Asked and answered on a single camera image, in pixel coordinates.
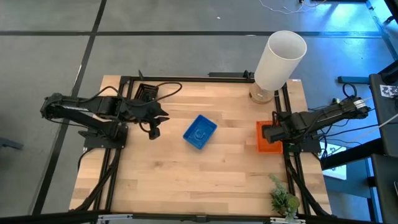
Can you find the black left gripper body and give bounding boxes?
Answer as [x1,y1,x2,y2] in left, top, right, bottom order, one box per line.
[123,100,162,124]

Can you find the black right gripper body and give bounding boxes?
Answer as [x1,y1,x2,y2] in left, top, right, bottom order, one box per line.
[262,122,292,144]

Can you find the blue plastic basket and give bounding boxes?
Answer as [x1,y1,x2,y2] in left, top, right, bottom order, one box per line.
[182,114,218,151]

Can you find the orange plastic basket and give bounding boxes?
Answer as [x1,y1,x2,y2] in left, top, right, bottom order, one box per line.
[256,120,284,154]

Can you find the black plastic basket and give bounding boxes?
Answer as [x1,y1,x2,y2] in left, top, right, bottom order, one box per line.
[134,82,160,102]

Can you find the round wooden lamp base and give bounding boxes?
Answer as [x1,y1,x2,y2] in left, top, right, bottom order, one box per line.
[248,82,276,105]

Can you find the potted green artificial plant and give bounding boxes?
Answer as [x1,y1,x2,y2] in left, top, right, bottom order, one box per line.
[269,174,301,222]

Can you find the white cylindrical lamp shade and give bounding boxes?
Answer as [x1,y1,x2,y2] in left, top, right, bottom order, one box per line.
[254,30,308,92]

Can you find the black side table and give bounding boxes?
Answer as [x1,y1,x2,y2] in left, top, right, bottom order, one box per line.
[368,60,398,224]

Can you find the black and white marker sheet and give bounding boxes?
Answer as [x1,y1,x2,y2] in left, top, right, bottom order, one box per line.
[379,84,398,99]

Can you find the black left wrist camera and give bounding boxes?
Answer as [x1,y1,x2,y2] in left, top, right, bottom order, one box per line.
[148,123,162,141]

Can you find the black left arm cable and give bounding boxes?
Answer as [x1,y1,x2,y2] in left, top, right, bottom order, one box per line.
[77,81,183,108]

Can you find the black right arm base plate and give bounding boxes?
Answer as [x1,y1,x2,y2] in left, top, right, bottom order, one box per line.
[287,136,323,154]

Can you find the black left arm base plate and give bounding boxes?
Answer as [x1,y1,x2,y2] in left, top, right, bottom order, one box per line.
[82,122,129,150]

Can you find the white floor cable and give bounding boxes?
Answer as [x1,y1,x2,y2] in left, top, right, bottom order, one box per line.
[257,0,328,15]

